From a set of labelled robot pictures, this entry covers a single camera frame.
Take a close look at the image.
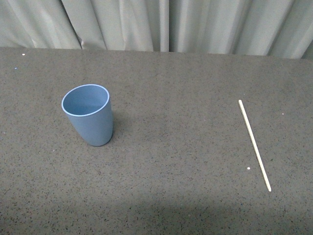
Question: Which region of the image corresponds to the blue plastic cup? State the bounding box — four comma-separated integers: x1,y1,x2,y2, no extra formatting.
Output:
61,84,113,146

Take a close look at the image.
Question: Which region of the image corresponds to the pale wooden chopstick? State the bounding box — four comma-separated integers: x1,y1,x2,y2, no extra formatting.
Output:
238,99,272,192

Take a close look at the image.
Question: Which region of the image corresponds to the grey-green curtain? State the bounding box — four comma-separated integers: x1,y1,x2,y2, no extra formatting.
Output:
0,0,313,59

